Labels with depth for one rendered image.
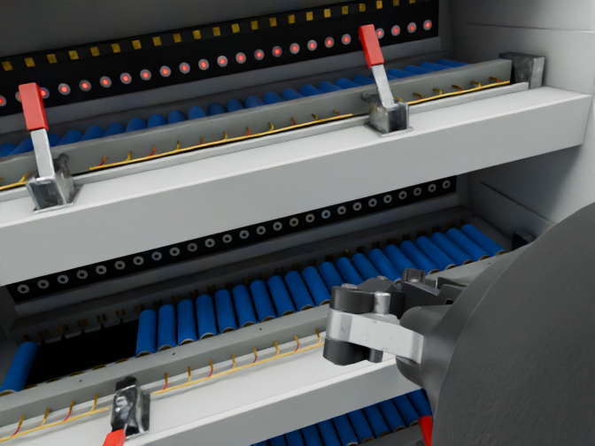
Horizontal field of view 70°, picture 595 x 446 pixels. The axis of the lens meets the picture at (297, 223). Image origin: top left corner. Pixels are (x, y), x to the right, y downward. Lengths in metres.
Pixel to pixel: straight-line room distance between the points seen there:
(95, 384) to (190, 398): 0.08
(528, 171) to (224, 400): 0.39
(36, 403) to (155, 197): 0.22
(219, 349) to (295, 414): 0.09
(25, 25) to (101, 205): 0.28
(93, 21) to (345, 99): 0.29
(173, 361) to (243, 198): 0.17
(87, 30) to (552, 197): 0.52
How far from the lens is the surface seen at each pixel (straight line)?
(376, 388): 0.42
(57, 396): 0.45
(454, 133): 0.38
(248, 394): 0.40
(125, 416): 0.39
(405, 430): 0.56
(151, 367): 0.42
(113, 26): 0.54
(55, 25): 0.55
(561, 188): 0.50
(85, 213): 0.34
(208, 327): 0.44
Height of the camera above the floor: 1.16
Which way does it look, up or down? 14 degrees down
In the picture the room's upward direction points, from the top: 12 degrees counter-clockwise
